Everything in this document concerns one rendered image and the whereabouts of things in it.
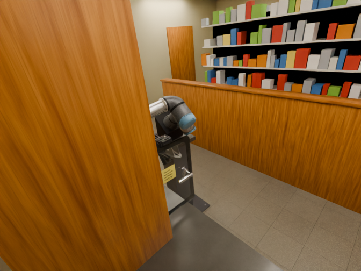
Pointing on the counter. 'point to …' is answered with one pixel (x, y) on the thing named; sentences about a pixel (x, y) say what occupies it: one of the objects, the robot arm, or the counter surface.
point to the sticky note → (168, 173)
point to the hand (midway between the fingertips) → (179, 157)
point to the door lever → (185, 176)
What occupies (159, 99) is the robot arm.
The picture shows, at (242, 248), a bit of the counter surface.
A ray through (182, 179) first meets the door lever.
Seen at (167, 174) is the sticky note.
